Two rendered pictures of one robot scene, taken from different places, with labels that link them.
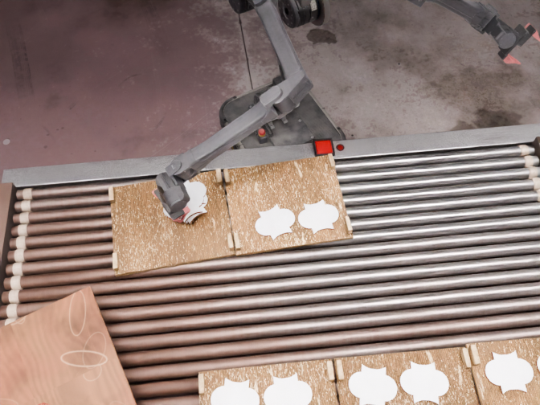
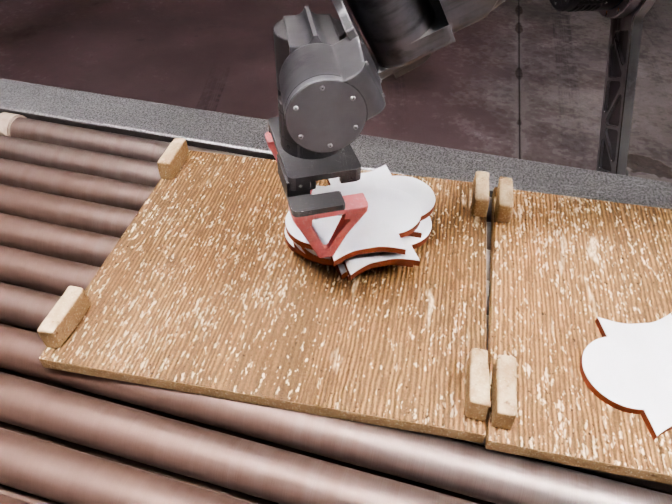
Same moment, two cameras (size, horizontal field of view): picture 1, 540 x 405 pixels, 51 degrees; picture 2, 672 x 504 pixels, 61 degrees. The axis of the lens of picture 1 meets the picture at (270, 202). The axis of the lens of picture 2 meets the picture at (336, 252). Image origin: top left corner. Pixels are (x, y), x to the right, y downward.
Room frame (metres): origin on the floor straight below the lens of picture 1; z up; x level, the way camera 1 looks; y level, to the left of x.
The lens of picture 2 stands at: (0.55, 0.15, 1.38)
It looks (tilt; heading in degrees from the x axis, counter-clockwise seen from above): 44 degrees down; 21
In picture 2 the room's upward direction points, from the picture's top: straight up
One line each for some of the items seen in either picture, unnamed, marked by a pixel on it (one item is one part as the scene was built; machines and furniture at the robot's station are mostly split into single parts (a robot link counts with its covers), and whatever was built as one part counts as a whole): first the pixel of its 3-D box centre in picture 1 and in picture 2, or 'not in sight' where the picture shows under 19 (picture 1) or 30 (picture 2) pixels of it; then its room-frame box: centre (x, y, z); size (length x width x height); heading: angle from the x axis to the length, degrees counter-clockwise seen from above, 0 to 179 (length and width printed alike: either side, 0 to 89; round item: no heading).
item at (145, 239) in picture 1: (170, 220); (296, 262); (0.95, 0.35, 0.93); 0.41 x 0.35 x 0.02; 100
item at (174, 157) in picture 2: (112, 194); (173, 158); (1.05, 0.57, 0.95); 0.06 x 0.02 x 0.03; 10
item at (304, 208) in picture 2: (177, 211); (322, 210); (0.92, 0.31, 1.03); 0.07 x 0.07 x 0.09; 36
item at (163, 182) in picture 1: (166, 185); (311, 60); (0.95, 0.33, 1.17); 0.07 x 0.06 x 0.07; 29
